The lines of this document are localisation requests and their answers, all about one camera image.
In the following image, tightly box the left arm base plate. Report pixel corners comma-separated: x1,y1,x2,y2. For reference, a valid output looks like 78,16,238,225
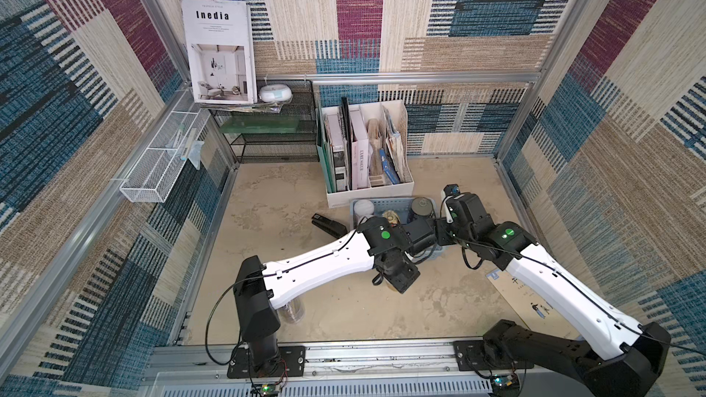
226,346,306,380

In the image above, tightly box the white round device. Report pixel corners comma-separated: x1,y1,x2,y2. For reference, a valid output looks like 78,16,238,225
258,84,293,104

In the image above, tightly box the light blue plastic basket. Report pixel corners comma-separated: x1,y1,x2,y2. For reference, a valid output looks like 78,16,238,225
349,197,438,226

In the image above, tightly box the clear jar blue lid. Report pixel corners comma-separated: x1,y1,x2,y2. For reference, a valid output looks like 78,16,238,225
278,298,305,325

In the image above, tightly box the green folder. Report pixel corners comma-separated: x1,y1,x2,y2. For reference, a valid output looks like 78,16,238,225
315,108,336,194

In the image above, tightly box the black stapler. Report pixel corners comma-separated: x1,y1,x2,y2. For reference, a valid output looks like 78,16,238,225
311,213,349,239

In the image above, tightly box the white wire basket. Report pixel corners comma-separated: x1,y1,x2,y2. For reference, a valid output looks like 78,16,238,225
118,110,208,203

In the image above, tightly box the pink book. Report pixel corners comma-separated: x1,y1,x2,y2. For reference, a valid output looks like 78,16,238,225
349,110,370,190

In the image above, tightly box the grey round tin can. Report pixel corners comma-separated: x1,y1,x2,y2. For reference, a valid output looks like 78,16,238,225
409,197,436,222

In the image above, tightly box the black wire shelf rack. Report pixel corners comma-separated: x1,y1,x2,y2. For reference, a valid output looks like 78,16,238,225
209,80,318,164

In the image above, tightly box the Inedia magazine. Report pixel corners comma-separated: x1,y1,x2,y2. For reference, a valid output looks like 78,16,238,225
181,0,257,107

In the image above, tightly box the green cutting mat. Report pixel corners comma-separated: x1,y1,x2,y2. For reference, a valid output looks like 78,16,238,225
219,114,300,134

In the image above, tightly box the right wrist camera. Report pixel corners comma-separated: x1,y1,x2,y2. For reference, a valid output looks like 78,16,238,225
439,184,461,217

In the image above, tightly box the oval gold fish tin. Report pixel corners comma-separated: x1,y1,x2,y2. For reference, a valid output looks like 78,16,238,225
382,210,402,227

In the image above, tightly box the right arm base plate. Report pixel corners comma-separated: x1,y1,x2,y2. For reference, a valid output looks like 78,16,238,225
452,339,535,372

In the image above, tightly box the pink can white lid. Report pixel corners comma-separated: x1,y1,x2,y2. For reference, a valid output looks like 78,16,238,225
353,200,375,225

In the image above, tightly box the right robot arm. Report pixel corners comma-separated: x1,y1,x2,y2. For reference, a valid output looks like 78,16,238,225
438,185,674,396

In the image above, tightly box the white file organizer box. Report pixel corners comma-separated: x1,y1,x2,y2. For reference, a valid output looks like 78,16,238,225
320,99,414,208

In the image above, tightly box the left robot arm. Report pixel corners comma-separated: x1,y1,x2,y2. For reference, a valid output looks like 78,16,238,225
222,216,437,379

